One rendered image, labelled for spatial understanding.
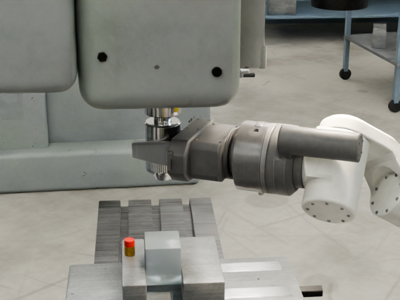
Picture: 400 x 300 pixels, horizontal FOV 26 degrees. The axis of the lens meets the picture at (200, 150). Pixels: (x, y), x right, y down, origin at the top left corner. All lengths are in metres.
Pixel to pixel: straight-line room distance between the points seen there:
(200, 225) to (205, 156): 0.62
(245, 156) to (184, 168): 0.08
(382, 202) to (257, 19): 0.27
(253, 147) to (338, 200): 0.12
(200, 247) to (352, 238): 2.42
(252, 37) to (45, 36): 0.26
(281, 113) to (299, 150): 4.29
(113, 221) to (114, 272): 0.35
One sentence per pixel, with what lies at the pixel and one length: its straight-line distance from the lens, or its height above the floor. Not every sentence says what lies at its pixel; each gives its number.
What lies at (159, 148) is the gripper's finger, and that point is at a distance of 1.09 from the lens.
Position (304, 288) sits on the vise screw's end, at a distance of 1.36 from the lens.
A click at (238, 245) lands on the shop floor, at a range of 3.62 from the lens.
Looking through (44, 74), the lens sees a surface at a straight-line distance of 0.98.
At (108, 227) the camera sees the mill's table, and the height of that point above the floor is 0.91.
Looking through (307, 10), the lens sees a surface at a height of 0.23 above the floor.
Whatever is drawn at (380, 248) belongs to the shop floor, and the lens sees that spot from 3.67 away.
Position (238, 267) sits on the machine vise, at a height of 0.98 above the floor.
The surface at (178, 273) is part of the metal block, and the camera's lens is 1.29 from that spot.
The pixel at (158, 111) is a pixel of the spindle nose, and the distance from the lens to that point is 1.09.
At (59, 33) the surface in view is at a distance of 0.97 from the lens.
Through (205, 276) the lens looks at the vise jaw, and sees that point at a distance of 1.26.
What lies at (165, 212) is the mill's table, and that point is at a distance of 1.73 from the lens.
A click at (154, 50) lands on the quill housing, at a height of 1.39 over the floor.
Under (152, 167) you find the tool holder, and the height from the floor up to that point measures 1.21.
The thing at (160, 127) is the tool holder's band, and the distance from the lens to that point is 1.10.
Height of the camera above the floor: 1.62
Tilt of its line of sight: 20 degrees down
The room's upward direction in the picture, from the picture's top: straight up
